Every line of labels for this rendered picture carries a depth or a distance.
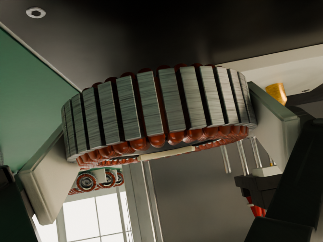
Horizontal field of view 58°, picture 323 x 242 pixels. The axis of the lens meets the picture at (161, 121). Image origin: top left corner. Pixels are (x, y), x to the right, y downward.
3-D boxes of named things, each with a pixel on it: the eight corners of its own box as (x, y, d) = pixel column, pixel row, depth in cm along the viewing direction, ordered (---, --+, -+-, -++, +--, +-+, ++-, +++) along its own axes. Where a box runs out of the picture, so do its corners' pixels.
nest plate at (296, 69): (214, 64, 26) (217, 77, 26) (380, 31, 26) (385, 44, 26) (202, 103, 41) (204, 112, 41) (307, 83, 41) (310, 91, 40)
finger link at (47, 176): (54, 224, 14) (39, 227, 14) (86, 157, 20) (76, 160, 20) (31, 170, 13) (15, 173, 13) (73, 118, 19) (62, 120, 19)
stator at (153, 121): (18, 86, 13) (26, 169, 12) (268, 37, 13) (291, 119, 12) (93, 126, 24) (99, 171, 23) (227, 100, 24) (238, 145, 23)
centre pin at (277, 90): (267, 84, 32) (274, 108, 32) (285, 81, 32) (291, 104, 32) (263, 90, 34) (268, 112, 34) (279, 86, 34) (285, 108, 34)
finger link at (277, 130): (282, 119, 12) (300, 116, 12) (241, 82, 19) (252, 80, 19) (287, 181, 13) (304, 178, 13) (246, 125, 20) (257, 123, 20)
